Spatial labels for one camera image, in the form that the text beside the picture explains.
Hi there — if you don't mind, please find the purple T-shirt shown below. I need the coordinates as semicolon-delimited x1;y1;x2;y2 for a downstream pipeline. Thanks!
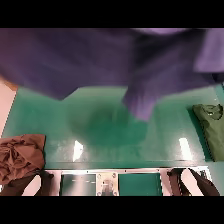
0;28;224;123

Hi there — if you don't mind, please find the brown garment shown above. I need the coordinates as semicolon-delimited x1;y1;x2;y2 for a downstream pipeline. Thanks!
0;133;47;185

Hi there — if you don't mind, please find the dark green T-shirt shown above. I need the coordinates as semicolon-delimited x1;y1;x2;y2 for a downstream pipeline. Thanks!
192;103;224;163

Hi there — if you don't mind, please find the silver frame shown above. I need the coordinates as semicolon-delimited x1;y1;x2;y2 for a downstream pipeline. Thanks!
44;166;214;197

